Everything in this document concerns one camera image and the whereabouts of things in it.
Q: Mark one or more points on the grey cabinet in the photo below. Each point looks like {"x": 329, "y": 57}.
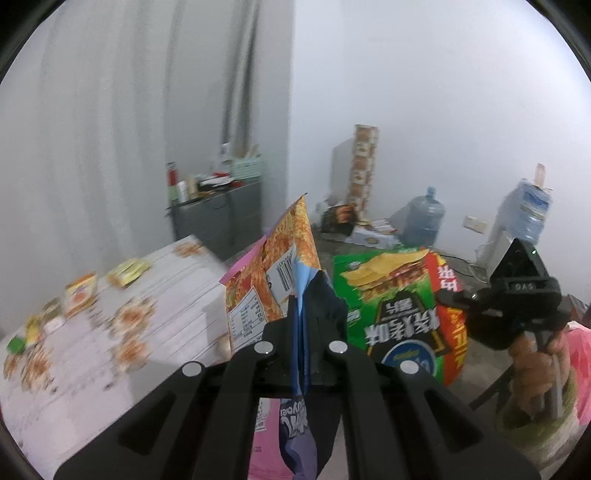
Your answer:
{"x": 226, "y": 222}

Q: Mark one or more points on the floral tablecloth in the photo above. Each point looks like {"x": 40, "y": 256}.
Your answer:
{"x": 104, "y": 360}

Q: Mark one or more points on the small white gold packet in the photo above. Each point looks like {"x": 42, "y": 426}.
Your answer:
{"x": 52, "y": 316}

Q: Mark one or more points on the blue water jug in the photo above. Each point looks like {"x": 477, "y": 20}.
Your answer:
{"x": 424, "y": 220}

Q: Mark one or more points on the dark snack box on floor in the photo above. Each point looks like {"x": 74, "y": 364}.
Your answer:
{"x": 340, "y": 219}

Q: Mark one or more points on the person right hand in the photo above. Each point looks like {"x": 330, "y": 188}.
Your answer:
{"x": 535, "y": 371}

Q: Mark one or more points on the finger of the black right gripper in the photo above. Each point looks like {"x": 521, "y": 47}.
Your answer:
{"x": 461, "y": 300}

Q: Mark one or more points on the orange snack packet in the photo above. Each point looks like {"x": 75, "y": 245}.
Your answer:
{"x": 79, "y": 294}

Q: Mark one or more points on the tall patterned cardboard box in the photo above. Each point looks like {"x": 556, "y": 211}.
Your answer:
{"x": 365, "y": 145}

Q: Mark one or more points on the small green wrapper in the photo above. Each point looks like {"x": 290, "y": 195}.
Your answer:
{"x": 16, "y": 346}

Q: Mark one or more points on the gold yellow snack wrapper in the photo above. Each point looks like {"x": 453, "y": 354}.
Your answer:
{"x": 128, "y": 272}

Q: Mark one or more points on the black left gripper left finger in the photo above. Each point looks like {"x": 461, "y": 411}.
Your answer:
{"x": 197, "y": 424}

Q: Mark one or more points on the pink orange noodle snack bag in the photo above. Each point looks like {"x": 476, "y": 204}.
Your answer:
{"x": 281, "y": 277}

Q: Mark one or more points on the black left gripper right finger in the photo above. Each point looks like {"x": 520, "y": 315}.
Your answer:
{"x": 382, "y": 422}

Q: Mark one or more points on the small yellow wrapper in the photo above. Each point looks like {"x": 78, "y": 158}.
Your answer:
{"x": 33, "y": 330}

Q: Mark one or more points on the right forearm beige sleeve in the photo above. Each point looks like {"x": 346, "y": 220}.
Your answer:
{"x": 544, "y": 441}

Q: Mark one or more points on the pink plastic bag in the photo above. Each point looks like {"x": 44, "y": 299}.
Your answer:
{"x": 578, "y": 337}

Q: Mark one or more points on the green chip snack bag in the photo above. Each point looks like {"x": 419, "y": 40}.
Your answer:
{"x": 394, "y": 315}

